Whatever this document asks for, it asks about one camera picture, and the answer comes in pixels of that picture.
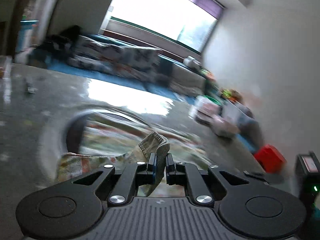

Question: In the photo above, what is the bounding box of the butterfly print folded quilt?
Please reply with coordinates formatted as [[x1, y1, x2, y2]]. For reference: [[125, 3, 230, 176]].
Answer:
[[67, 36, 132, 74]]

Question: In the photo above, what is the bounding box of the brown plush toy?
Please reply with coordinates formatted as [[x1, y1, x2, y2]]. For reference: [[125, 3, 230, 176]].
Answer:
[[220, 89, 242, 102]]

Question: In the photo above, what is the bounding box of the white plush toy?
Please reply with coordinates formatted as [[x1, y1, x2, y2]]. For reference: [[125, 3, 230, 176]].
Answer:
[[183, 56, 201, 71]]

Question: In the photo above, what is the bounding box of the grey seat cushion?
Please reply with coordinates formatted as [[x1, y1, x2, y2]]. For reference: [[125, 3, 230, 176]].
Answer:
[[169, 64, 206, 97]]

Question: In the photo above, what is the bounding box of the blue cabinet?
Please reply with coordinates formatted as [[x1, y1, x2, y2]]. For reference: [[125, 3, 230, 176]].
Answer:
[[14, 20, 39, 64]]

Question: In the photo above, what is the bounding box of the colourful striped fleece garment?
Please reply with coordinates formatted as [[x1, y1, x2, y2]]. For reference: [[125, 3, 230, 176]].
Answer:
[[56, 113, 210, 197]]

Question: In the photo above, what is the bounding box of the black clothes pile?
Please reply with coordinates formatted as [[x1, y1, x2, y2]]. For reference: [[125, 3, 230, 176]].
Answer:
[[37, 25, 81, 55]]

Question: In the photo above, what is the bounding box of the round induction hob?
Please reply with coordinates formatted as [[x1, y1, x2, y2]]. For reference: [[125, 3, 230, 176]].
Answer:
[[61, 108, 149, 154]]

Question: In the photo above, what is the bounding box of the butterfly print cushion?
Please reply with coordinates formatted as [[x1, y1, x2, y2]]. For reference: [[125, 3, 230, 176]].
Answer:
[[119, 46, 162, 72]]

